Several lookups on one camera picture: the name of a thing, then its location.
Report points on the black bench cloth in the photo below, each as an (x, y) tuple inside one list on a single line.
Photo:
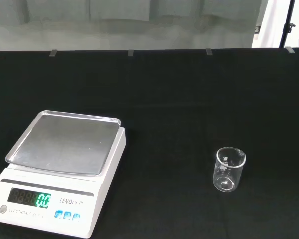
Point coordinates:
[(179, 104)]

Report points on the grey tape strip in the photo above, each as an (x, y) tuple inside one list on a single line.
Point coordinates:
[(290, 49), (209, 51), (130, 52), (53, 53)]

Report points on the white electronic balance steel pan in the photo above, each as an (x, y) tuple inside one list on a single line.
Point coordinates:
[(64, 159)]

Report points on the grey backdrop curtain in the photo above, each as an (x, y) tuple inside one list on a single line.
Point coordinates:
[(119, 22)]

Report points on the black tripod stand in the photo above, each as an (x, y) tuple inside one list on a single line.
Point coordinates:
[(287, 23)]

